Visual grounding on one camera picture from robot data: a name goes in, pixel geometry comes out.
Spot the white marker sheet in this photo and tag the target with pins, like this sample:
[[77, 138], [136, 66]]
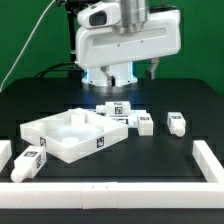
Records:
[[133, 117]]

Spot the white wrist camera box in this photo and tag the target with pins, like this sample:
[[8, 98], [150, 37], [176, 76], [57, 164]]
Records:
[[99, 15]]

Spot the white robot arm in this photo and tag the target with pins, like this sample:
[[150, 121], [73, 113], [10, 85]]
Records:
[[134, 14]]

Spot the white square table top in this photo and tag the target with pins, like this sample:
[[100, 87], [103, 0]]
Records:
[[74, 134]]

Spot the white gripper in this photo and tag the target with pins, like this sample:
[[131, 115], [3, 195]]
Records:
[[101, 47]]

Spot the white U-shaped fence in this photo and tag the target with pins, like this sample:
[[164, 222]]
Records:
[[206, 194]]

